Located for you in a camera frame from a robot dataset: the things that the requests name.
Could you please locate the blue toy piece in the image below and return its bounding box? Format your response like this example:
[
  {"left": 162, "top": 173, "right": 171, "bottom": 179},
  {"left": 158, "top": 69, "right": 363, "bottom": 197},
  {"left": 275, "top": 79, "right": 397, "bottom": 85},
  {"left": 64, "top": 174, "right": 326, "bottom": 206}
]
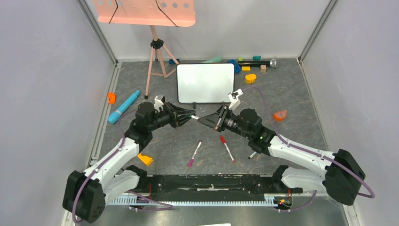
[{"left": 227, "top": 59, "right": 241, "bottom": 74}]

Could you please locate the orange stepped wedge block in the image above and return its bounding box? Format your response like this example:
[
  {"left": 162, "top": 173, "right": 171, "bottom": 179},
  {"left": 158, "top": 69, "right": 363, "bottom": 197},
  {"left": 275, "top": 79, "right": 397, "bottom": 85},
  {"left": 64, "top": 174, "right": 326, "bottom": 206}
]
[{"left": 137, "top": 154, "right": 153, "bottom": 166}]

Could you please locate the black cap marker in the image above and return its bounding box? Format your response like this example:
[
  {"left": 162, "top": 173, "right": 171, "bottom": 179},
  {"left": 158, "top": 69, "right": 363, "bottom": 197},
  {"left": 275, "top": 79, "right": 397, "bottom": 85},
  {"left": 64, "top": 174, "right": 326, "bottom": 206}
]
[{"left": 248, "top": 152, "right": 257, "bottom": 159}]

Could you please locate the orange block left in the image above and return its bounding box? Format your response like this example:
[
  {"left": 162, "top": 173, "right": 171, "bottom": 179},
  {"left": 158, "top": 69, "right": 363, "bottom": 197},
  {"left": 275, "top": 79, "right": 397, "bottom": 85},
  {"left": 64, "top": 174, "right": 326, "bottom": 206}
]
[{"left": 107, "top": 92, "right": 116, "bottom": 105}]

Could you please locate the dark blue block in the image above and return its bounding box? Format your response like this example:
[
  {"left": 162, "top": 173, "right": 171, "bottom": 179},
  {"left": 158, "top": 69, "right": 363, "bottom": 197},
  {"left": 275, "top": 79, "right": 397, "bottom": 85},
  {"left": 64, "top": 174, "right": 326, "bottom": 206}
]
[{"left": 169, "top": 58, "right": 180, "bottom": 65}]

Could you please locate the red cap marker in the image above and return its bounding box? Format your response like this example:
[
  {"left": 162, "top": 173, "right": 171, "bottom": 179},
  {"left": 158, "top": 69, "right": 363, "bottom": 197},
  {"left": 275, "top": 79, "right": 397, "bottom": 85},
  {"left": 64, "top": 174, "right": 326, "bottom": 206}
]
[{"left": 220, "top": 135, "right": 236, "bottom": 162}]

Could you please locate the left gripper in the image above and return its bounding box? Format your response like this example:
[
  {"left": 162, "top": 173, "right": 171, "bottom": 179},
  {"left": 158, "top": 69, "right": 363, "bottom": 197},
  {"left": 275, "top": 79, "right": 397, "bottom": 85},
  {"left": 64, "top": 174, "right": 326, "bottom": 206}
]
[{"left": 147, "top": 101, "right": 195, "bottom": 131}]

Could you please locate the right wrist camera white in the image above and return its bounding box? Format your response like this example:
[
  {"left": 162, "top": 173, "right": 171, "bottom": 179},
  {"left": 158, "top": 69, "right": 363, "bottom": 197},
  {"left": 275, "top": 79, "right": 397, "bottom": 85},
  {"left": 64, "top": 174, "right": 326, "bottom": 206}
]
[{"left": 228, "top": 89, "right": 243, "bottom": 111}]

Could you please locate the pink music stand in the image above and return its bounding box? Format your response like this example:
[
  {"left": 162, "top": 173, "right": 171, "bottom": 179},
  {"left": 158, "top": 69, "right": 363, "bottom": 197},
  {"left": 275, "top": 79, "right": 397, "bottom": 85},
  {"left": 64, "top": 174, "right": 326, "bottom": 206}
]
[{"left": 94, "top": 0, "right": 196, "bottom": 99}]

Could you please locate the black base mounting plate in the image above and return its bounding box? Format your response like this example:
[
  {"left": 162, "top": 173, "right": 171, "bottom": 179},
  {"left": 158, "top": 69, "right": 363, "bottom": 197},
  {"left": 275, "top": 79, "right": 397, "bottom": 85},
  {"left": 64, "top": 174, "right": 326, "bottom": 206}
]
[{"left": 133, "top": 174, "right": 303, "bottom": 202}]

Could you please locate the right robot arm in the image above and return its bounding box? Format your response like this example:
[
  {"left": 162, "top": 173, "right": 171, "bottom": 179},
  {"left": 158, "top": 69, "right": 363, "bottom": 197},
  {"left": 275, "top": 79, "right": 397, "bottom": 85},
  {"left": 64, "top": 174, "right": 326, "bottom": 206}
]
[{"left": 197, "top": 105, "right": 366, "bottom": 206}]

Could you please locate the black microphone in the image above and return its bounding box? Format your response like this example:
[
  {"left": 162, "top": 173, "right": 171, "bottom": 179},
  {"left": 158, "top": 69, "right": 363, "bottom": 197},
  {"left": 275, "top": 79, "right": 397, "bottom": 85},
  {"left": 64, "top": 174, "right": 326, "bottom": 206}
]
[{"left": 238, "top": 59, "right": 277, "bottom": 68}]

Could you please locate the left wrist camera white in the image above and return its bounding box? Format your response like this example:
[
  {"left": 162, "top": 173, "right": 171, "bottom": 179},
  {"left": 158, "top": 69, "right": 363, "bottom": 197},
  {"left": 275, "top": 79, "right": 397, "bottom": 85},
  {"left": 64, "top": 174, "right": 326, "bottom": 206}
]
[{"left": 154, "top": 95, "right": 165, "bottom": 111}]

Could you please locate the purple cap marker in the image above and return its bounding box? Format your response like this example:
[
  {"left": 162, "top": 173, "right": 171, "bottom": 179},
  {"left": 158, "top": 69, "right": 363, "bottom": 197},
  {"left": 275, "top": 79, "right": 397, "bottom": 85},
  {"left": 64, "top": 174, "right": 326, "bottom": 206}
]
[{"left": 187, "top": 140, "right": 202, "bottom": 167}]

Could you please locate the yellow round block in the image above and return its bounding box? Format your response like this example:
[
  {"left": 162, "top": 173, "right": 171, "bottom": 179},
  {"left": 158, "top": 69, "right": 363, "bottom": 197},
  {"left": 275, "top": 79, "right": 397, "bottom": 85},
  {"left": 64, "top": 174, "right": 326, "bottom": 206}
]
[{"left": 244, "top": 73, "right": 257, "bottom": 84}]

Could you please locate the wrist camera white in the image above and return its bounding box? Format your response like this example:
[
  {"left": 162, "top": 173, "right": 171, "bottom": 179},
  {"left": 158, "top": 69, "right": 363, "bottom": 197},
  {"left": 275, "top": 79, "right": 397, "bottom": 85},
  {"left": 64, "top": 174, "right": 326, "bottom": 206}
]
[
  {"left": 228, "top": 89, "right": 243, "bottom": 111},
  {"left": 154, "top": 95, "right": 165, "bottom": 111}
]

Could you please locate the teal bottle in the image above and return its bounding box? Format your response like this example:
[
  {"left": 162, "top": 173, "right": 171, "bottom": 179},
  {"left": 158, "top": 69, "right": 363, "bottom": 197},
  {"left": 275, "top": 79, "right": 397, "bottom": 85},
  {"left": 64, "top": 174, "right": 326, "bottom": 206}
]
[{"left": 203, "top": 56, "right": 222, "bottom": 64}]

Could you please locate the tan wooden cube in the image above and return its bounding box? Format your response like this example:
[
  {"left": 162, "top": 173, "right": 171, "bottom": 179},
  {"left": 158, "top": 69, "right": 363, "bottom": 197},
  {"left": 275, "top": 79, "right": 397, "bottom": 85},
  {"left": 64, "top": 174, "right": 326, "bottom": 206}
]
[{"left": 260, "top": 65, "right": 267, "bottom": 73}]

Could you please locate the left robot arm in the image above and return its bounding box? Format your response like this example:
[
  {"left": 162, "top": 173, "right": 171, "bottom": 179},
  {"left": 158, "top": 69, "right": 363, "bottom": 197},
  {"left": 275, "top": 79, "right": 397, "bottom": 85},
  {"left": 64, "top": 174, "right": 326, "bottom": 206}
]
[{"left": 62, "top": 101, "right": 196, "bottom": 224}]

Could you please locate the metal whiteboard stand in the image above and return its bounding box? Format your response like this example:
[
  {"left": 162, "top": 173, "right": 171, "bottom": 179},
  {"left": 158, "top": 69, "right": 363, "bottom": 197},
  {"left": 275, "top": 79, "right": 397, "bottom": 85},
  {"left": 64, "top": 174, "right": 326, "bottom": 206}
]
[{"left": 191, "top": 102, "right": 225, "bottom": 110}]

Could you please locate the yellow rectangular block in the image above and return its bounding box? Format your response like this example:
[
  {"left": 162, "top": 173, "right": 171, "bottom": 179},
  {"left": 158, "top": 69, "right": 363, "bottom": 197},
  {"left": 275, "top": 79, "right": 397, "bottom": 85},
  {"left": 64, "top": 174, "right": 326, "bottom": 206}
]
[{"left": 241, "top": 66, "right": 251, "bottom": 72}]

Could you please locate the white whiteboard black frame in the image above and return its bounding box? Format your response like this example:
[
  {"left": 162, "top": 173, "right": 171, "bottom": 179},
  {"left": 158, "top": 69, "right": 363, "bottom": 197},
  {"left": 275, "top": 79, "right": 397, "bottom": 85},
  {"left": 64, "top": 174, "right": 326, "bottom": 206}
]
[{"left": 176, "top": 63, "right": 234, "bottom": 104}]

